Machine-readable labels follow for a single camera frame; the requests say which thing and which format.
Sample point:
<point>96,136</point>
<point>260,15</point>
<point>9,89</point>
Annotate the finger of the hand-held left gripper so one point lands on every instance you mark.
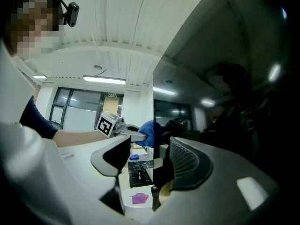
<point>136,136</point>

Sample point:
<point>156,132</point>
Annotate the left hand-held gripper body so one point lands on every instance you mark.
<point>105,125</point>

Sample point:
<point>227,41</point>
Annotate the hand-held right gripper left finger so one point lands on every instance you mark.
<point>82,158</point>

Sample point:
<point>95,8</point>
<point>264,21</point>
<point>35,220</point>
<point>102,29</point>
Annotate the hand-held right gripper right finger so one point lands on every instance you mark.
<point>222,184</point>

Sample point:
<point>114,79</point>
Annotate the blue cloth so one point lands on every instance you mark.
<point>146,132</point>

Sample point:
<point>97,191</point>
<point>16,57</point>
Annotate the large black monitor screen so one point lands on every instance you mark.
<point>234,102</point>

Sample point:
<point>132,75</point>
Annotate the wooden door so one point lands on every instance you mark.
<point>111,107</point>

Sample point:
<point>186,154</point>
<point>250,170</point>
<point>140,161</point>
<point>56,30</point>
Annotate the small blue item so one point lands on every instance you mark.
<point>134,157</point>

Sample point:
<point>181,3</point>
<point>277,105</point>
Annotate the black framed glass partition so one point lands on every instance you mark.
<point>77,116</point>

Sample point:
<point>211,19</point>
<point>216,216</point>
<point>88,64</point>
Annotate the black tray box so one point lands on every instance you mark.
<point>140,177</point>

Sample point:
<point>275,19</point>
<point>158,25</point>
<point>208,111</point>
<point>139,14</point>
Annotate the long ceiling light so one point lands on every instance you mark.
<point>104,80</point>

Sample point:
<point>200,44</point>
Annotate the round ceiling fixture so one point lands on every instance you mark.
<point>98,67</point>

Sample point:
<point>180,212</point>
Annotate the person's dark shirt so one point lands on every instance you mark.
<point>35,121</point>

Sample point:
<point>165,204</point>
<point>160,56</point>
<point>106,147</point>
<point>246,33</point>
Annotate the purple bag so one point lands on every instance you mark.
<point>139,198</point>

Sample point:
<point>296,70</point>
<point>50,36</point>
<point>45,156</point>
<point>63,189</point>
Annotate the white cylindrical bin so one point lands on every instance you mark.
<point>140,210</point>

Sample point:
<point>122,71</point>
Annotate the short ceiling light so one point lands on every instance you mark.
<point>39,77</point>

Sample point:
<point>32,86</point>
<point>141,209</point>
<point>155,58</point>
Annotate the person's head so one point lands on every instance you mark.
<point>32,24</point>

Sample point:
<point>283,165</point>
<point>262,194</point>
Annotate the green wall sign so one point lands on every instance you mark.
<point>112,94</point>

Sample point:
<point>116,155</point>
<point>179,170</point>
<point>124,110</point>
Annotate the black head-worn camera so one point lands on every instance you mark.
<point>71,14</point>

